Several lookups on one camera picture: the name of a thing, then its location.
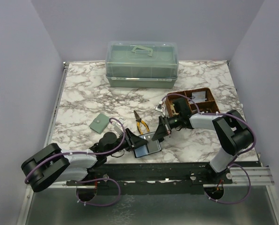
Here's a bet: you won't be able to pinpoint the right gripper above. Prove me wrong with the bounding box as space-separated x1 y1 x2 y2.
153 114 182 141

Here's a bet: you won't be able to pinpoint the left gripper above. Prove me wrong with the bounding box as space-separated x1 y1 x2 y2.
106 128 148 157

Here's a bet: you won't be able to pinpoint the grey credit card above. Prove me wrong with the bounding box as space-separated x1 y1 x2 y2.
147 140 162 154

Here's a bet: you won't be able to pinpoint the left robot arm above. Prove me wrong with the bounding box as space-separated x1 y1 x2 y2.
21 128 148 192

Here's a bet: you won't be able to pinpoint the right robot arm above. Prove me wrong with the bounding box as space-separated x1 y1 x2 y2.
152 96 257 184

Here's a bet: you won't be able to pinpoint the silver card in tray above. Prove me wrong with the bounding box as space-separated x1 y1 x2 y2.
191 91 207 103

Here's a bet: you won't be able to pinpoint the yellow black pliers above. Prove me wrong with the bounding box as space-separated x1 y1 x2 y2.
133 110 150 135

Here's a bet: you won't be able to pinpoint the green snap wallet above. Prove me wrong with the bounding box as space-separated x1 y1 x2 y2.
89 113 110 134

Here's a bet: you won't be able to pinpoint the brown wicker tray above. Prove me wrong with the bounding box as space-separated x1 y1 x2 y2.
165 88 220 117

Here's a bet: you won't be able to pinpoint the green plastic storage box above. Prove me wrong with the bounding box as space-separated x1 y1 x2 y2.
105 41 179 89

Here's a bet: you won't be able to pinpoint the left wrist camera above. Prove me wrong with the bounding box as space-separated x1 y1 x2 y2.
114 118 124 135

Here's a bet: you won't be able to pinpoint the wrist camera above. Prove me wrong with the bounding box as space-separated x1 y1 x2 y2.
114 118 124 135
155 104 165 115

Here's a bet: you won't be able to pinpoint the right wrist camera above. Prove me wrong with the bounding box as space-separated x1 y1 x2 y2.
155 104 165 115

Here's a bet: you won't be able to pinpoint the black mounting rail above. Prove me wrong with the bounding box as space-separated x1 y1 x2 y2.
66 163 234 196

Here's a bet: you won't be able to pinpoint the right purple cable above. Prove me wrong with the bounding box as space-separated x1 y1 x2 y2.
158 93 256 204

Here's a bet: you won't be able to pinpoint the purple cable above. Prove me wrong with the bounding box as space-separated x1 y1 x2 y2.
24 117 126 207
158 93 256 204

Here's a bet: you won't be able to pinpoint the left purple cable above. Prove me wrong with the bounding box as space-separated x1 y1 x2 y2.
24 117 126 207

